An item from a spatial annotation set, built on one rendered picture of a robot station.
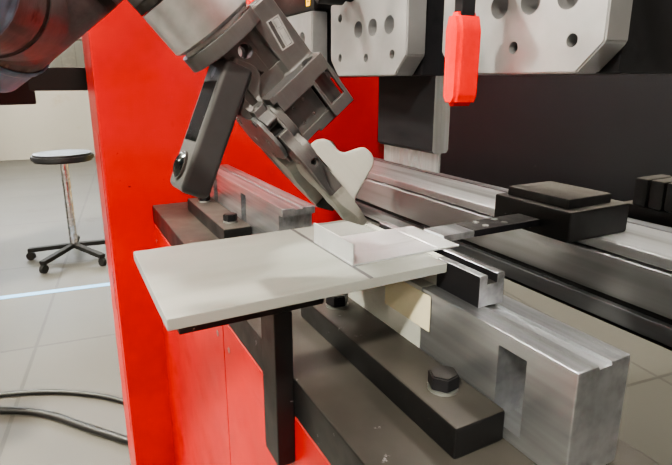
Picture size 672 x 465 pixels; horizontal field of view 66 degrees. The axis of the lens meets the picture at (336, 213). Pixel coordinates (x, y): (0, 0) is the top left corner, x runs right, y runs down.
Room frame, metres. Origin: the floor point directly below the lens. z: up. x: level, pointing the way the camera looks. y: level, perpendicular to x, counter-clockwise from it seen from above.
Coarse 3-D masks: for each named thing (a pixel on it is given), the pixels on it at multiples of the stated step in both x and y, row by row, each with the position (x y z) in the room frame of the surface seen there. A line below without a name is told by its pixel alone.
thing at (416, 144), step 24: (384, 96) 0.59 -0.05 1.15; (408, 96) 0.55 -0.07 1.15; (432, 96) 0.52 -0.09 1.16; (384, 120) 0.59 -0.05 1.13; (408, 120) 0.55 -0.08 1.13; (432, 120) 0.52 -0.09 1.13; (384, 144) 0.61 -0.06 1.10; (408, 144) 0.55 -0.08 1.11; (432, 144) 0.51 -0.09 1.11; (432, 168) 0.53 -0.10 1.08
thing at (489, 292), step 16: (384, 224) 0.62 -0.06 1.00; (448, 256) 0.51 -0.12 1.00; (464, 256) 0.50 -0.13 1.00; (448, 272) 0.48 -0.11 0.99; (464, 272) 0.46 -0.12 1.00; (480, 272) 0.45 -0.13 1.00; (496, 272) 0.45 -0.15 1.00; (448, 288) 0.48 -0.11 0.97; (464, 288) 0.46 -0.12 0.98; (480, 288) 0.44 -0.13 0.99; (496, 288) 0.45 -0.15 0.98; (480, 304) 0.44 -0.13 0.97
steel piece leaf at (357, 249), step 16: (320, 240) 0.53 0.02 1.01; (336, 240) 0.50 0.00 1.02; (352, 240) 0.54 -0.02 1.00; (368, 240) 0.54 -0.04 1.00; (384, 240) 0.54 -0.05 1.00; (400, 240) 0.54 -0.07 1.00; (416, 240) 0.54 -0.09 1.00; (352, 256) 0.47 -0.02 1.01; (368, 256) 0.49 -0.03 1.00; (384, 256) 0.49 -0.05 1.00; (400, 256) 0.49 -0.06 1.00
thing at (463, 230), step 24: (528, 192) 0.65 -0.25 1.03; (552, 192) 0.64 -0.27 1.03; (576, 192) 0.64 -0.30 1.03; (600, 192) 0.64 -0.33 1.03; (504, 216) 0.63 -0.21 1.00; (528, 216) 0.63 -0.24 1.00; (552, 216) 0.60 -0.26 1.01; (576, 216) 0.59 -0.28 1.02; (600, 216) 0.61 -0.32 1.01; (624, 216) 0.63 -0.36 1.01; (576, 240) 0.59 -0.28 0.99
